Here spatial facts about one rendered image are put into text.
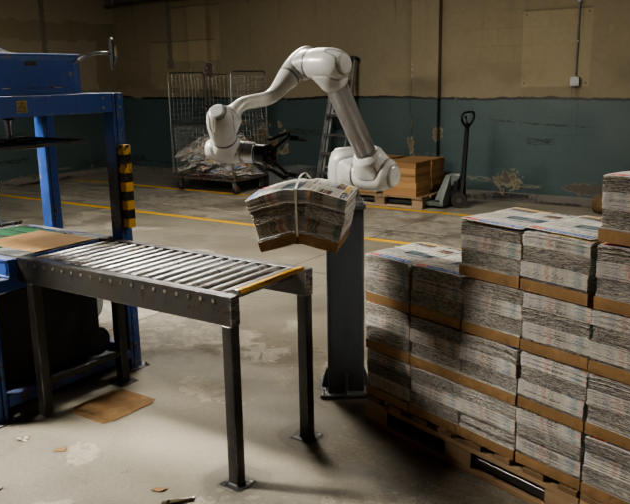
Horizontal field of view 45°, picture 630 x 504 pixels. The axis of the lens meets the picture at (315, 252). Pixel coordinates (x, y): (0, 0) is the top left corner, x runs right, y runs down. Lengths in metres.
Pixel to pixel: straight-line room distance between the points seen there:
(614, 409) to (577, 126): 7.26
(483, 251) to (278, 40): 9.12
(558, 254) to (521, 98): 7.33
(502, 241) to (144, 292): 1.46
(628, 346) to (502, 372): 0.56
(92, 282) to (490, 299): 1.71
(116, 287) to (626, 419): 2.07
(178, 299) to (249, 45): 9.30
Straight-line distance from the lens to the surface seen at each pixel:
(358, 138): 3.54
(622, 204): 2.67
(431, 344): 3.31
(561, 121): 9.92
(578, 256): 2.78
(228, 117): 3.07
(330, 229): 3.04
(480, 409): 3.22
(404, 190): 9.60
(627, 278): 2.69
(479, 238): 3.04
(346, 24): 11.21
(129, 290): 3.35
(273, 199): 3.06
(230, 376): 3.07
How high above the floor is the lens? 1.62
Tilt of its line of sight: 13 degrees down
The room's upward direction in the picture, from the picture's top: 1 degrees counter-clockwise
